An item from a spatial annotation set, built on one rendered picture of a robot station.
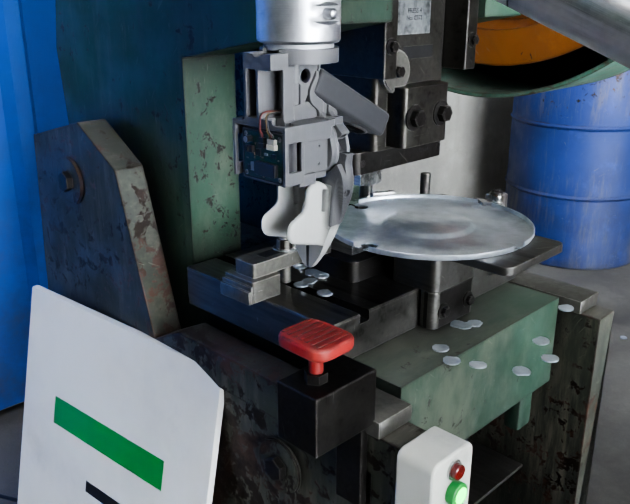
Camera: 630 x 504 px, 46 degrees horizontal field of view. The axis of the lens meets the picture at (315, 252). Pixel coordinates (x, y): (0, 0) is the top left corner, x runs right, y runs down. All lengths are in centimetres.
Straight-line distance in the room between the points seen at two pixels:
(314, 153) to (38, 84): 144
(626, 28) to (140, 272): 77
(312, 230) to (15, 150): 140
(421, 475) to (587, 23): 47
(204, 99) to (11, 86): 94
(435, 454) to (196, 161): 56
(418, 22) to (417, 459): 57
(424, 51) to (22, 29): 118
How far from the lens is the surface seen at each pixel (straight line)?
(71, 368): 137
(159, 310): 119
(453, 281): 106
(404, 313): 104
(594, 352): 125
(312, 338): 77
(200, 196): 115
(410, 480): 85
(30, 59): 204
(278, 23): 66
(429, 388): 97
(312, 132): 66
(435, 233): 102
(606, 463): 203
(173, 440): 118
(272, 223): 72
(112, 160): 118
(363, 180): 111
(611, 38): 70
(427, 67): 108
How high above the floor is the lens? 110
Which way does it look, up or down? 20 degrees down
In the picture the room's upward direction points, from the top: straight up
